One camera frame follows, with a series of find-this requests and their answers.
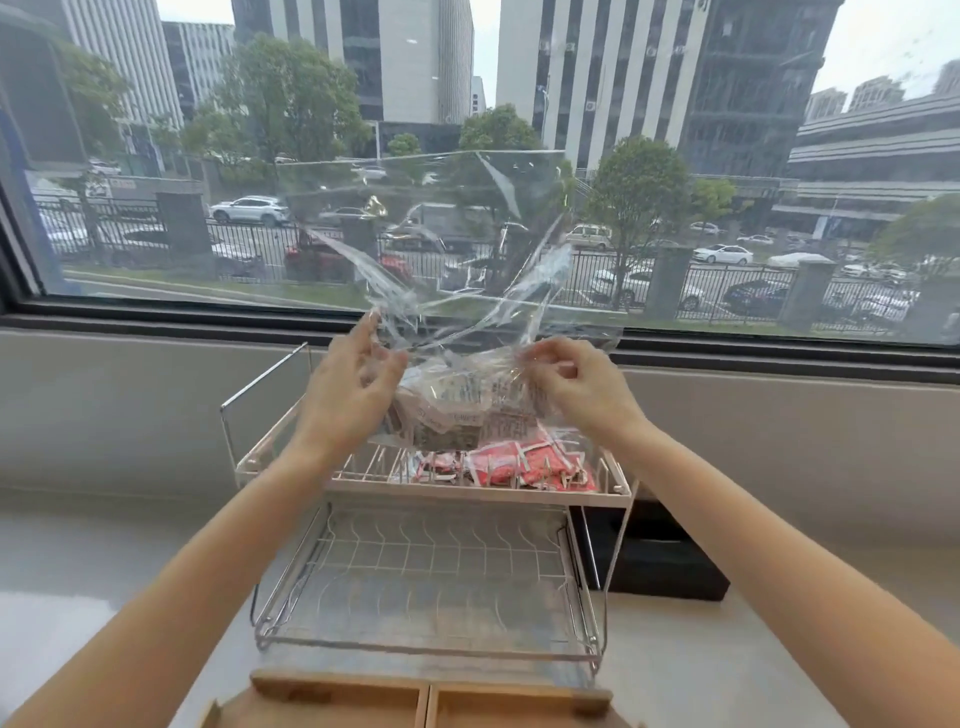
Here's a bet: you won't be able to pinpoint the low grey building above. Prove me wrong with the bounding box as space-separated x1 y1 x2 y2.
771 91 960 243

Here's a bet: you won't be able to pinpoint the pile of red packets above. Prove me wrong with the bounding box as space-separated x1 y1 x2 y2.
408 426 601 494

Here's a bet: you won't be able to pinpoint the large leafy tree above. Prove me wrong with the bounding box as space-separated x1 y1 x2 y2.
180 33 372 190

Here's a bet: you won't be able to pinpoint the dark glass tall building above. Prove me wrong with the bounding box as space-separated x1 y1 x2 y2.
678 0 846 181

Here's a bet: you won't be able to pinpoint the clear plastic bag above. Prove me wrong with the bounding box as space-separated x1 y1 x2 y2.
276 148 625 453

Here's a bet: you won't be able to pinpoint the grey and glass tall building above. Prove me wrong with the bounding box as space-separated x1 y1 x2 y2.
231 0 476 155

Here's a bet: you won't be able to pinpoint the black metal fence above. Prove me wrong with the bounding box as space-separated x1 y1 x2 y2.
33 191 960 336

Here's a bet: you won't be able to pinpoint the white striped tall building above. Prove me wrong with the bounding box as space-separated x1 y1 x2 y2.
495 0 710 175

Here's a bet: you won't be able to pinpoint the cars on the street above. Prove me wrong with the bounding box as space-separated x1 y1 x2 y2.
37 161 960 324

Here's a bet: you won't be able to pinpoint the person's right hand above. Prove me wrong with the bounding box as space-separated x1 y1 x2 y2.
517 336 652 453

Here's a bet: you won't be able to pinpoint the person's right forearm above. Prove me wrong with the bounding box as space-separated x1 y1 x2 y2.
618 420 960 728

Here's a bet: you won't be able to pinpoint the black box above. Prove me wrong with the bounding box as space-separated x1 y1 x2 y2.
576 498 731 603

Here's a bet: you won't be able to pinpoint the person's left forearm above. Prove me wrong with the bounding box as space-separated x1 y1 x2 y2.
0 438 357 728

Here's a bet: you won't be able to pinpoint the white two-tier wire rack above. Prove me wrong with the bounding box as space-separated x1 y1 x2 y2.
219 342 639 678

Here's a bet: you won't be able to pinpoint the wooden box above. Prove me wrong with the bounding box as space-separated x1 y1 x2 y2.
198 669 640 728

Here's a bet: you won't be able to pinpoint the small round tree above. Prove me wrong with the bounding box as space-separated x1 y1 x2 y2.
583 135 693 310

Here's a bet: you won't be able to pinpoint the person's left hand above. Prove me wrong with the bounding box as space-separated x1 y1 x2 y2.
291 310 411 468

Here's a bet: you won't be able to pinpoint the pale tall building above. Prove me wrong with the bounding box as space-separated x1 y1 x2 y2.
58 0 186 132

